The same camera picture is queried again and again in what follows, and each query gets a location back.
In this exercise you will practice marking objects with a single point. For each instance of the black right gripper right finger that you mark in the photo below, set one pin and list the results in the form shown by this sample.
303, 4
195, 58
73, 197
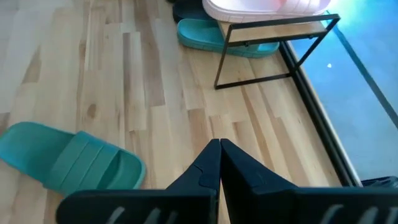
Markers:
295, 207

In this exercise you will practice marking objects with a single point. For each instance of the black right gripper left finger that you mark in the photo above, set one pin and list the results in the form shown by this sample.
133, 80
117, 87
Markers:
155, 205

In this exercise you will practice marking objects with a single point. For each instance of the green slide sandal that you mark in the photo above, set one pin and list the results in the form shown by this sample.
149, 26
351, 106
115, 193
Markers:
202, 37
46, 152

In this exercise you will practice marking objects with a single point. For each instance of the black slide sandal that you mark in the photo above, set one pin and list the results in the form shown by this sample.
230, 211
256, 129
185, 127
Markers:
186, 11

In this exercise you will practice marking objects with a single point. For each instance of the pink slide sandal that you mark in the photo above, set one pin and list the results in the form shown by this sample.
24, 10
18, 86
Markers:
248, 9

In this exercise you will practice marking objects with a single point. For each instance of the black aluminium table frame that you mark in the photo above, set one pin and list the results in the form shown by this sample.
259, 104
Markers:
320, 124

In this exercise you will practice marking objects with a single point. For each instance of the wooden shelf black metal frame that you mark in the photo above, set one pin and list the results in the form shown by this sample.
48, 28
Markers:
273, 31

